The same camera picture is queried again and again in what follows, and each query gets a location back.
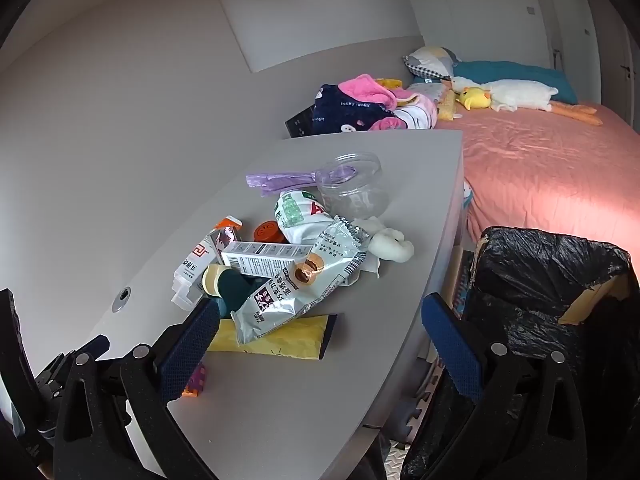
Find navy printed blanket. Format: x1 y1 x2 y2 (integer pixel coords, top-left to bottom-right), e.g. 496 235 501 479
314 83 401 137

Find yellow flat packet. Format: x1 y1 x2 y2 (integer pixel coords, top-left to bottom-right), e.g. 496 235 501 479
207 314 338 361

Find patchwork pillow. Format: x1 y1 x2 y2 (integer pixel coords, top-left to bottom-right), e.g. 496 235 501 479
404 46 458 81

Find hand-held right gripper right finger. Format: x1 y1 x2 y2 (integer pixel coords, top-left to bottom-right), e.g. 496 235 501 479
421 292 588 480

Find white orange medicine box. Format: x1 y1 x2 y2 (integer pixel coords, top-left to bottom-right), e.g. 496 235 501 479
171 215 243 306

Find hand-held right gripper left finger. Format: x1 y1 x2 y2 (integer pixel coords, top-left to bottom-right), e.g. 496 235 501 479
54 297 221 480

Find yellow duck plush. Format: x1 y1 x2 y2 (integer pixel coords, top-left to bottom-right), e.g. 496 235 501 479
459 86 492 111

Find small white carton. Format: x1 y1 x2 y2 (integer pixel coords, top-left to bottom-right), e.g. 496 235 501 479
220 241 313 281

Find pink towel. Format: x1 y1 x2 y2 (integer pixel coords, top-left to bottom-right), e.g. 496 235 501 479
338 74 401 108

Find white green toothpaste tube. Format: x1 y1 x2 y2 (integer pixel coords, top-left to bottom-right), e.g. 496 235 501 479
273 190 346 246

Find pink striped clothes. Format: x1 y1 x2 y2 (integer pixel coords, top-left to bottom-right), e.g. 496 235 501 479
367 92 438 132

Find dark green bottle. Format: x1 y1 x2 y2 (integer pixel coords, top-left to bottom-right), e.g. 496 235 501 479
202 264 271 320

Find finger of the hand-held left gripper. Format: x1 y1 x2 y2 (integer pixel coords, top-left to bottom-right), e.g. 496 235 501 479
35 334 111 397

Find purple plastic bag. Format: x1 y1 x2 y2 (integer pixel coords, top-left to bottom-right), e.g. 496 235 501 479
246 167 358 196

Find white goose plush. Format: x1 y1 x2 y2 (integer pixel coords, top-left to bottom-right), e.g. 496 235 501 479
450 77 601 126

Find silver snack packet purple label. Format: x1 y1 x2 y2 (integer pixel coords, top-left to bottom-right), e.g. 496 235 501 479
231 267 331 346

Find clear plastic jar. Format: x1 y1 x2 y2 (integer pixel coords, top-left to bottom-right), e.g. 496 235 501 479
316 152 391 221

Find crumpled white tissue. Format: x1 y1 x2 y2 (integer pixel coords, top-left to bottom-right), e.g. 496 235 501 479
350 217 416 278

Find yellow cloth strip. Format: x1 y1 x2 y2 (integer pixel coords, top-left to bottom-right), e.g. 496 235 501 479
437 90 463 122

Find grey foam floor mat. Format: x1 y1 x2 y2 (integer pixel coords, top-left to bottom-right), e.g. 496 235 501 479
387 355 446 461

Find black wall panel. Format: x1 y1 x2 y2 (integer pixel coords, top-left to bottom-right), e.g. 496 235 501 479
285 105 318 138

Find black bag lined trash bin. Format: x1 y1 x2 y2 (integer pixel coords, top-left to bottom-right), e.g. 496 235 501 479
400 226 640 480

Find orange plastic cap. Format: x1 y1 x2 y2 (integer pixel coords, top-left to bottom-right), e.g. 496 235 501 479
253 221 286 245

